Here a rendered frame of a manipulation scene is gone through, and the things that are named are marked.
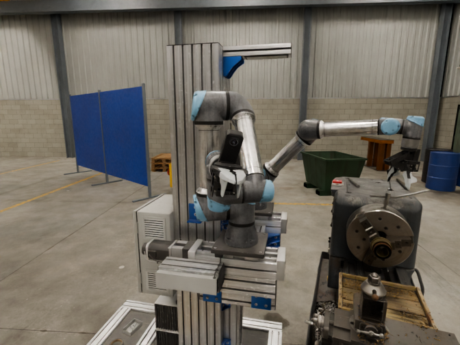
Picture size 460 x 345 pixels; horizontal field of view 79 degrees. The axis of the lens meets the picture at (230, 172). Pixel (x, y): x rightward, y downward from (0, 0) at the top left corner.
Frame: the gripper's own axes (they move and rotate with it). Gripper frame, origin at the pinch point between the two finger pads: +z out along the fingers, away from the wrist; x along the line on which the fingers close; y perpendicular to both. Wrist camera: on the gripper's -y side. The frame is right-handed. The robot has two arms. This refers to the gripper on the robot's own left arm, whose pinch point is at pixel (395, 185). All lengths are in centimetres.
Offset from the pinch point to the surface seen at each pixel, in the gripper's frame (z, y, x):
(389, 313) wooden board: 47, -18, -34
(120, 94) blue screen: -36, -263, 537
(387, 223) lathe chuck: 18.8, -4.2, -4.9
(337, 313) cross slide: 42, -46, -40
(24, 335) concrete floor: 159, -227, 78
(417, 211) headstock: 14.0, 17.3, 1.0
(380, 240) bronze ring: 24.3, -12.2, -13.1
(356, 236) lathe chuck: 29.4, -15.2, 1.3
